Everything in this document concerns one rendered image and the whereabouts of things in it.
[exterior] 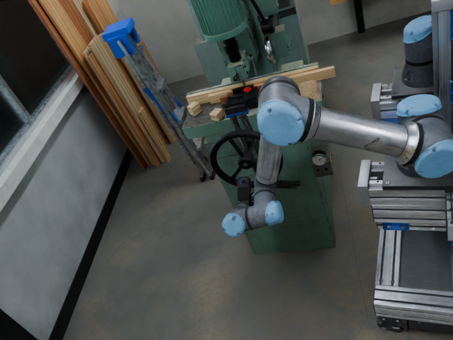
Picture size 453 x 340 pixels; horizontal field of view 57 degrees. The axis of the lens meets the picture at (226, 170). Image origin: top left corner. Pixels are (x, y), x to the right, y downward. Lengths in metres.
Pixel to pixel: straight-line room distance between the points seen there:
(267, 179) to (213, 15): 0.65
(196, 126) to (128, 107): 1.38
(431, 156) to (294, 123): 0.36
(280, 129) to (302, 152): 0.78
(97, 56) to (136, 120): 0.53
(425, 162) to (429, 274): 0.82
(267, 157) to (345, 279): 1.02
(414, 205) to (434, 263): 0.49
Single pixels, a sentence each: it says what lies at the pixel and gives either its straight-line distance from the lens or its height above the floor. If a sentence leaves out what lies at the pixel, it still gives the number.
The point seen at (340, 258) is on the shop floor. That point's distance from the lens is 2.26.
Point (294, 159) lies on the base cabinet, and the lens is 1.86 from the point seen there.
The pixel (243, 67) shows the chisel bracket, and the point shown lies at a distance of 1.75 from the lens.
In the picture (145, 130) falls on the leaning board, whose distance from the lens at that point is 3.21.
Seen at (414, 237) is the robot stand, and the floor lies 0.21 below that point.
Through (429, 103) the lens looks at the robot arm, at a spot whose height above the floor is 1.05.
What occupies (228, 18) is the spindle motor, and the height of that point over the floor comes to 1.27.
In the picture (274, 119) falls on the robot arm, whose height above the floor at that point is 1.23.
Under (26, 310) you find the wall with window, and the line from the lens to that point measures 2.48.
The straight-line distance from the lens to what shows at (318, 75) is 1.81.
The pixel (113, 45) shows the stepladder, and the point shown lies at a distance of 2.55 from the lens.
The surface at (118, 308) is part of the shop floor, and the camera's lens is 2.56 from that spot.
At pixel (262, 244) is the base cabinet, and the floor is 0.08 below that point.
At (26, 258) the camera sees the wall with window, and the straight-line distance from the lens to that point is 2.50.
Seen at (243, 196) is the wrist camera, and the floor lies 0.80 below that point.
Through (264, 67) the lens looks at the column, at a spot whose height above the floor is 0.92.
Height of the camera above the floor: 1.80
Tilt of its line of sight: 37 degrees down
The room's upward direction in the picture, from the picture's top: 24 degrees counter-clockwise
